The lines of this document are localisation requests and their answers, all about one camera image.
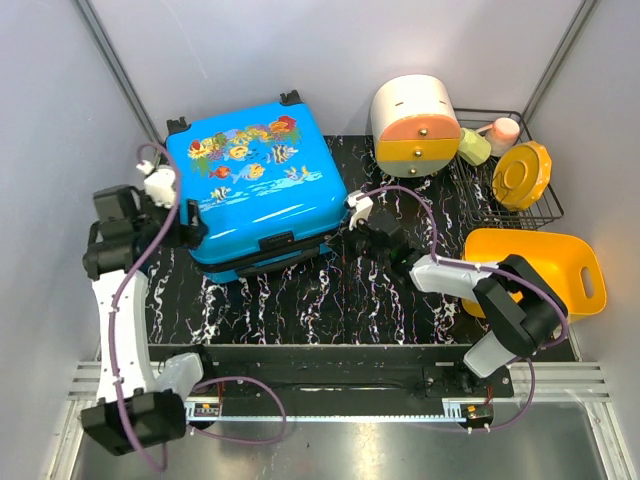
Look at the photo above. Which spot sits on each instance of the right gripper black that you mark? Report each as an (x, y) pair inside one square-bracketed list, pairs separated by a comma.
[(340, 242)]

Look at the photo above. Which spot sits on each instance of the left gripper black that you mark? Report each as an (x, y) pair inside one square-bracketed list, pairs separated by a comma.
[(187, 235)]

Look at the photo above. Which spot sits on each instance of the blue fish-print suitcase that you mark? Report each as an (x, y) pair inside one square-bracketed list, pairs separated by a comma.
[(266, 186)]

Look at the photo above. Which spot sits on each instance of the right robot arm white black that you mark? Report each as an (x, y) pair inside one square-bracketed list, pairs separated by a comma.
[(522, 310)]

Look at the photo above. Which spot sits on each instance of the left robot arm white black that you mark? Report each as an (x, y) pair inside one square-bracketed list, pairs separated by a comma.
[(135, 408)]

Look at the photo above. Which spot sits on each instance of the black marble pattern mat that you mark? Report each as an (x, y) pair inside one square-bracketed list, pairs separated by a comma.
[(324, 300)]

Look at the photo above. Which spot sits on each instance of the white drawer cabinet with orange drawers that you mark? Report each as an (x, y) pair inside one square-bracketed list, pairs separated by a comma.
[(414, 126)]

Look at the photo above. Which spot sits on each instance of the green faceted cup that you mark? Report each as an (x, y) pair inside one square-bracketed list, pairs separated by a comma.
[(473, 147)]

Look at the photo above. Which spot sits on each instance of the yellow plastic basket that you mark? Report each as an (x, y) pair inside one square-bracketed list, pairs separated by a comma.
[(567, 263)]

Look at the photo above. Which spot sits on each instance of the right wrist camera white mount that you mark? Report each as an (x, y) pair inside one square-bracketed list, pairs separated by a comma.
[(359, 207)]

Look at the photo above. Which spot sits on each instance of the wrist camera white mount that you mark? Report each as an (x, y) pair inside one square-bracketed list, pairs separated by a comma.
[(159, 183), (359, 207)]

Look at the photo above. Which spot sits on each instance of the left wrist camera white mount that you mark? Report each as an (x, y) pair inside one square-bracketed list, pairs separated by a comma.
[(159, 183)]

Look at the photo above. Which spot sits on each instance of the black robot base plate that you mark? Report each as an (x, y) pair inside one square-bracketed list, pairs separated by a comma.
[(427, 371)]

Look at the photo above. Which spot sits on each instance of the black wire dish rack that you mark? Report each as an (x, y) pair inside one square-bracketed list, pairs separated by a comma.
[(479, 208)]

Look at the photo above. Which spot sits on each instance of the aluminium rail frame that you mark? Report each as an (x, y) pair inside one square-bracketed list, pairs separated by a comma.
[(581, 383)]

